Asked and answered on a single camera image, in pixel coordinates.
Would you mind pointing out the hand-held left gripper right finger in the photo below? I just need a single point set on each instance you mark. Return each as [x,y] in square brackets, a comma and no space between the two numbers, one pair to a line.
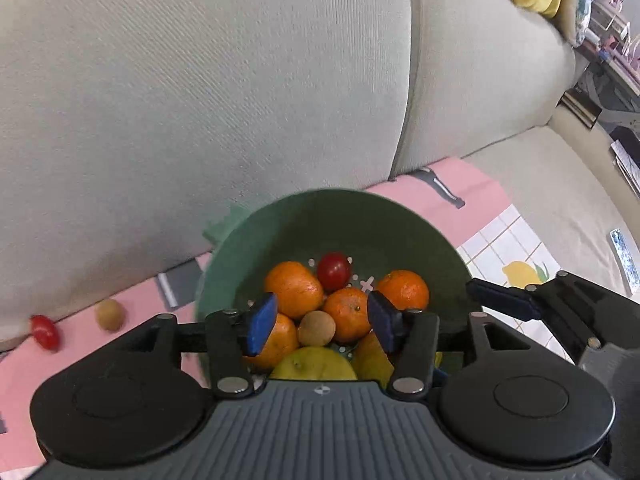
[382,321]

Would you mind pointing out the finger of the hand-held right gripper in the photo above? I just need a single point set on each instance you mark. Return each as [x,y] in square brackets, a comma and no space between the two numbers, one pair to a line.
[505,300]

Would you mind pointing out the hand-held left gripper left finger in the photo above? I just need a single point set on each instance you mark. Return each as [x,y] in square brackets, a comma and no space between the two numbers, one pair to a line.
[262,324]

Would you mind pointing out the orange tangerine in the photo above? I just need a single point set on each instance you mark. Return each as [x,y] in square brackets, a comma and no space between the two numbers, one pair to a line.
[348,312]
[282,340]
[407,287]
[293,287]

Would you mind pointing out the red-yellow mango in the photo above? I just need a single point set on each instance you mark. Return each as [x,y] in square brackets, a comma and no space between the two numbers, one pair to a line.
[372,362]

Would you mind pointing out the brown longan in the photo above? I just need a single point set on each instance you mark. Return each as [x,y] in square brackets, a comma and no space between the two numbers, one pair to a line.
[314,328]
[110,314]

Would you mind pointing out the yellow-green guava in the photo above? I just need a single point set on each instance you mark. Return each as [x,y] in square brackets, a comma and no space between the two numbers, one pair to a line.
[312,365]

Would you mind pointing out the red cherry tomato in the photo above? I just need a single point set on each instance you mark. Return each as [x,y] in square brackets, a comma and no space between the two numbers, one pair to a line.
[45,332]
[334,270]

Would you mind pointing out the green colander bowl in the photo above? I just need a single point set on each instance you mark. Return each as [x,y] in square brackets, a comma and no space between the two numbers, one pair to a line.
[350,225]

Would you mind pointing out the pink printed mat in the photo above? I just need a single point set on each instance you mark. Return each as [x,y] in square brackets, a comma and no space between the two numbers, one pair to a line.
[480,195]

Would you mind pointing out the blue patterned object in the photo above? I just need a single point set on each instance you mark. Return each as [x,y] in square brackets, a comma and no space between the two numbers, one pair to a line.
[625,260]

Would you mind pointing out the beige fabric sofa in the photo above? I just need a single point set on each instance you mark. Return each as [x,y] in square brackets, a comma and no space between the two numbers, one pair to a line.
[200,110]

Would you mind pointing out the cluttered low table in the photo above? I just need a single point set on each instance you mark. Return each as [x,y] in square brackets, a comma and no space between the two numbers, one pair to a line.
[612,85]

